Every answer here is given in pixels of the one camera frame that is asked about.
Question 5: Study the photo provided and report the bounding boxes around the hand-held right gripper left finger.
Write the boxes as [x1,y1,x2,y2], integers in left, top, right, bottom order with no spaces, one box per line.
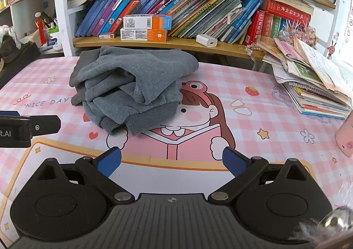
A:
[36,146,135,205]

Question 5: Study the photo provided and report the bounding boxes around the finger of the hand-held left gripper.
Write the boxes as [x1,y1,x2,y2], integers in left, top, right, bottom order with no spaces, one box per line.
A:
[0,110,62,137]

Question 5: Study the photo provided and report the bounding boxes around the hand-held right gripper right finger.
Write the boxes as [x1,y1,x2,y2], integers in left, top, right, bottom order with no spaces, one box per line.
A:
[208,146,313,205]

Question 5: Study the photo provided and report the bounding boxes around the grey fleece pants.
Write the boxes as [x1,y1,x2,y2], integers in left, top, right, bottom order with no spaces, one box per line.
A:
[69,46,199,136]

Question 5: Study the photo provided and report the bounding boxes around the pink checked cartoon table mat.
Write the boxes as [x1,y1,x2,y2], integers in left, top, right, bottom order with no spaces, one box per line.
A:
[0,53,353,249]

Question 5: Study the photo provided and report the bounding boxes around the dark bag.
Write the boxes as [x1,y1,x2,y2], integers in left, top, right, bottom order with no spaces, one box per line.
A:
[0,35,42,88]

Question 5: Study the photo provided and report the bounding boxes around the white bottle with green lid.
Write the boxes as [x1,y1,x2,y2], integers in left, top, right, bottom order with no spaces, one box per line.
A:
[49,26,64,52]

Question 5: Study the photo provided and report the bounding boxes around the grey fluffy pompom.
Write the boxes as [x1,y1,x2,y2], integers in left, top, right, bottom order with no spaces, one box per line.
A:
[293,206,353,249]

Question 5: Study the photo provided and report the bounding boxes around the pink cup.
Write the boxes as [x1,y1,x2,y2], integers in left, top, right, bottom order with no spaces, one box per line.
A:
[335,110,353,157]

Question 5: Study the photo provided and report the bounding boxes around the stack of booklets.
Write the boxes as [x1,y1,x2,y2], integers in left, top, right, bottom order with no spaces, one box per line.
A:
[261,37,353,120]

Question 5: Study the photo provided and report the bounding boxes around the white charger adapter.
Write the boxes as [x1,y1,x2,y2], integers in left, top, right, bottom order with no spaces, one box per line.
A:
[196,34,218,48]

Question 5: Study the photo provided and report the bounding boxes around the white wooden bookshelf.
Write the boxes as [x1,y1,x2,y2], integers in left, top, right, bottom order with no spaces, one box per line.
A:
[52,0,340,63]

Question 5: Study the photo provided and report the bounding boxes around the white orange blue box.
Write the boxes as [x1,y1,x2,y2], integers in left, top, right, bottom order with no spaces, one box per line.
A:
[123,14,172,30]

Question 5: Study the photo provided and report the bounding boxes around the colourful bead ornament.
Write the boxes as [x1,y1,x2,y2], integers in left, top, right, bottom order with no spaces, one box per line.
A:
[278,21,318,46]

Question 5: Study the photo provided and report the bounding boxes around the row of colourful books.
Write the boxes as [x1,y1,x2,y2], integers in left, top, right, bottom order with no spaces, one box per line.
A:
[68,0,315,45]

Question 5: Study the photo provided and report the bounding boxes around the cartoon wall sticker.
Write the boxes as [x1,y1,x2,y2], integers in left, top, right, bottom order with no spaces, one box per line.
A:
[327,32,341,60]

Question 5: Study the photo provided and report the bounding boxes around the alphabet wall poster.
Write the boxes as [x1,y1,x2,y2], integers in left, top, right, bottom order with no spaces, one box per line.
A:
[343,0,353,48]

